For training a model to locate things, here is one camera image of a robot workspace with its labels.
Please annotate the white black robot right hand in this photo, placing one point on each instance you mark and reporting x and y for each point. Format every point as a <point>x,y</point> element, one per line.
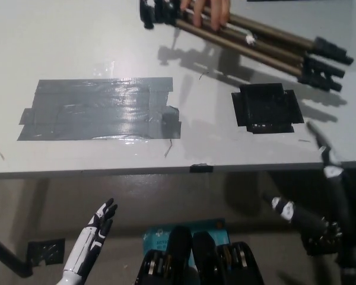
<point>320,234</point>

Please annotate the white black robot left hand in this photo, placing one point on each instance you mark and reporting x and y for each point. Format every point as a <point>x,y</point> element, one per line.
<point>90,240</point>

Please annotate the person's bare hand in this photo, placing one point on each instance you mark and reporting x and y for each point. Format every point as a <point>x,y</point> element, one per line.
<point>218,15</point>

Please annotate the bronze black camera tripod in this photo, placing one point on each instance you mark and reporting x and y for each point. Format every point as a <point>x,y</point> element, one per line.
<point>270,56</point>

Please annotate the black robot torso teal top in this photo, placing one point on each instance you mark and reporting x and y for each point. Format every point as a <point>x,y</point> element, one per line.
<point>181,261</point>

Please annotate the black tape floor patch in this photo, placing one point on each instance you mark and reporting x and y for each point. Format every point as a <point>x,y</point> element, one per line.
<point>46,251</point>

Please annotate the black table leg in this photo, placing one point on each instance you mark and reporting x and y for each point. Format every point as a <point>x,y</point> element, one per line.
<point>9,256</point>

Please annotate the black tape square patch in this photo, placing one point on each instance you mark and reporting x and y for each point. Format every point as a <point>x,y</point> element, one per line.
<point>265,108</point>

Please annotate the small black tape strip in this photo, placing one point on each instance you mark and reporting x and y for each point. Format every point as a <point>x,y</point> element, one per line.
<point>201,168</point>

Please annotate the grey duct tape patch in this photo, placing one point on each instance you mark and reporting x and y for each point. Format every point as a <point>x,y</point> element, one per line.
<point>101,110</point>

